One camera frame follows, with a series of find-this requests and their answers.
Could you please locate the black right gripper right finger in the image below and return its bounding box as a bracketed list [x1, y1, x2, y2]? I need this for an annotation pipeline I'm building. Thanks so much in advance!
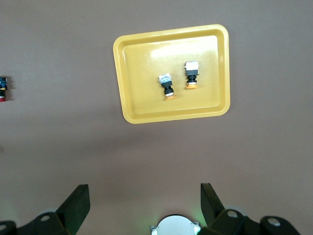
[198, 182, 301, 235]

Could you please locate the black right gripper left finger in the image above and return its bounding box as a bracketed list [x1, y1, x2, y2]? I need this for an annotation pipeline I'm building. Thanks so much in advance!
[0, 184, 91, 235]

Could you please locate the yellow button blue housing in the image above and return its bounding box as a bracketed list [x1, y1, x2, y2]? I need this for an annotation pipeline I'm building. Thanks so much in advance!
[157, 72, 178, 101]

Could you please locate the yellow button white housing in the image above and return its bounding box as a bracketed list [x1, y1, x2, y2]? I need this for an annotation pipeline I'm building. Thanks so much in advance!
[183, 60, 201, 90]

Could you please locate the yellow plastic tray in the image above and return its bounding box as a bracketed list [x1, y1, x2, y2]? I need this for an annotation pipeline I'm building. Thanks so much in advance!
[112, 23, 231, 125]

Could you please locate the red mushroom push button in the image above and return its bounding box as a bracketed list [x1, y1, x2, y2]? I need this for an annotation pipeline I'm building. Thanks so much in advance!
[0, 76, 10, 102]

